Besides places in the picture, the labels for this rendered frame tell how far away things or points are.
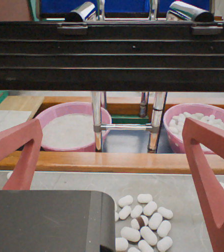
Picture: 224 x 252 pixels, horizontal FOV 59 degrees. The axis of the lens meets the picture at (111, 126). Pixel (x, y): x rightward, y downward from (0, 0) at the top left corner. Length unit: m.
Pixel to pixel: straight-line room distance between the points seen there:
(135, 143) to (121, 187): 0.25
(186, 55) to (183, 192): 0.36
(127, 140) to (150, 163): 0.22
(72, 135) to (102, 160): 0.18
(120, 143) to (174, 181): 0.26
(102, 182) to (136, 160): 0.11
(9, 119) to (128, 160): 0.42
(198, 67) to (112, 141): 0.52
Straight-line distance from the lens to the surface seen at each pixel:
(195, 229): 0.48
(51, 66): 0.25
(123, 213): 0.45
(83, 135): 0.66
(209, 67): 0.26
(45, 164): 0.55
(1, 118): 0.76
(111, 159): 0.53
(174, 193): 0.52
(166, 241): 0.44
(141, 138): 0.74
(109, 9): 0.79
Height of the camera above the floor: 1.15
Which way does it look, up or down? 37 degrees down
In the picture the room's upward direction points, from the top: straight up
